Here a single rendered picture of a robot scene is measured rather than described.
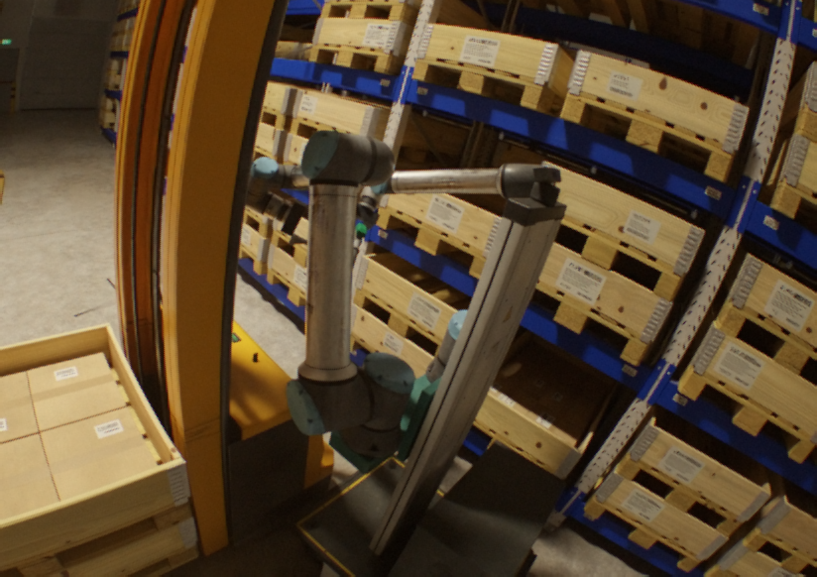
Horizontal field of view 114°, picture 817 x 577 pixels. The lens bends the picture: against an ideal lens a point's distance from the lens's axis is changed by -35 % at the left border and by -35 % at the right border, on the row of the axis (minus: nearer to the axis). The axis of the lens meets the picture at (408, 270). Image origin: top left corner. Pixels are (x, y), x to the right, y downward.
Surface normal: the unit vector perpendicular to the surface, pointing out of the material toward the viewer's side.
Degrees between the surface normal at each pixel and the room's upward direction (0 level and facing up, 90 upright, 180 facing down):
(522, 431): 90
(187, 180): 90
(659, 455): 90
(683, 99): 90
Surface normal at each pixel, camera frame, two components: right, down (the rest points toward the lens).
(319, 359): -0.13, 0.11
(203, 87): 0.75, 0.43
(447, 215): -0.60, 0.15
